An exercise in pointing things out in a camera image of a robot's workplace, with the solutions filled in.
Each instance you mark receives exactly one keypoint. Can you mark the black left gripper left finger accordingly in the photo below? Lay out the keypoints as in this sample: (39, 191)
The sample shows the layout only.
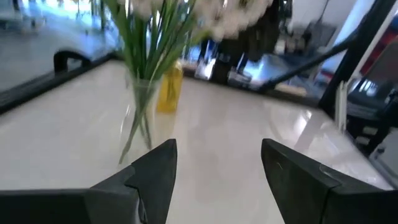
(124, 202)

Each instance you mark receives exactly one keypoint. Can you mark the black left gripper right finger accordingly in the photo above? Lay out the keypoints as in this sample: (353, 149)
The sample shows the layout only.
(304, 193)

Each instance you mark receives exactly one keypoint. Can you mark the white flower bunch green stems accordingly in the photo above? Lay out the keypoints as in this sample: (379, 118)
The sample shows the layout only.
(149, 46)

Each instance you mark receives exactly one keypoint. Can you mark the clear glass vase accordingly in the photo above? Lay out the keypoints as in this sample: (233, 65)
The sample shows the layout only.
(155, 124)

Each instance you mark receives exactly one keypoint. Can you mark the amber glass vase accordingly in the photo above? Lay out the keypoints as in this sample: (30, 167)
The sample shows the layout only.
(169, 90)

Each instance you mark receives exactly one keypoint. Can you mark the black table frame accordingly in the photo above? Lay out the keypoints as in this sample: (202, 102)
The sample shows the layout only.
(31, 88)

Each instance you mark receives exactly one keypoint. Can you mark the black rig frame post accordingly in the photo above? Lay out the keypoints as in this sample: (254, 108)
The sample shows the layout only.
(357, 53)

